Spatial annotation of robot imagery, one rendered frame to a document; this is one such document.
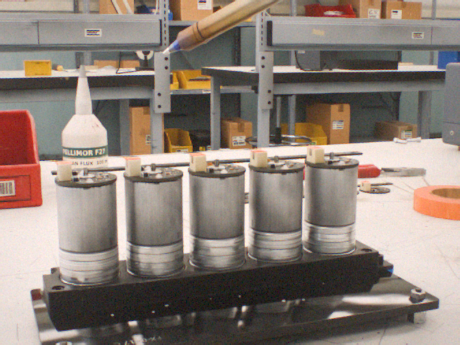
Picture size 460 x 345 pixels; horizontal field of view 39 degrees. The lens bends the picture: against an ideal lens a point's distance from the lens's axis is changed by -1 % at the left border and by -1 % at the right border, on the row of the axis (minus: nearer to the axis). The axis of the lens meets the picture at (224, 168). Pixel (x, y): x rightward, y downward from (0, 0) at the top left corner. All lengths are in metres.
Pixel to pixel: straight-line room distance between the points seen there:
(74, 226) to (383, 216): 0.25
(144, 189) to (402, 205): 0.27
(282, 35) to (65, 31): 0.87
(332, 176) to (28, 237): 0.20
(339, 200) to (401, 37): 2.76
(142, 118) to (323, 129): 1.40
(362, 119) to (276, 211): 5.21
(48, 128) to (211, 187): 4.40
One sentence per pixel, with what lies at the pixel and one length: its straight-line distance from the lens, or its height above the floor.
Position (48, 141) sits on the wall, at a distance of 4.67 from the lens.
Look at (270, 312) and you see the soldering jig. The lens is 0.27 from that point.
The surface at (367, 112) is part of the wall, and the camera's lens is 5.52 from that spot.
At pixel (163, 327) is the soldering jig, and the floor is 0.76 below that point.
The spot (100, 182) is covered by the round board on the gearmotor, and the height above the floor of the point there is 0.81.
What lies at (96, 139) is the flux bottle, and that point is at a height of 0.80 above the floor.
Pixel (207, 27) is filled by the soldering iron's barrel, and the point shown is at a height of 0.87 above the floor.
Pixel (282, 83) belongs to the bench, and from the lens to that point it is 2.83.
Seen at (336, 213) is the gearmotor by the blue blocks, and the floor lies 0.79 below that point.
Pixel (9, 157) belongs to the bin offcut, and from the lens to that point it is 0.60.
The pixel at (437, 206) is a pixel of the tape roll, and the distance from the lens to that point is 0.47.
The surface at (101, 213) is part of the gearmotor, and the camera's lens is 0.26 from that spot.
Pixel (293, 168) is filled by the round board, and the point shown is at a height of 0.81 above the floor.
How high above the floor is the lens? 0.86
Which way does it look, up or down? 11 degrees down
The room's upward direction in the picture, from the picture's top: straight up
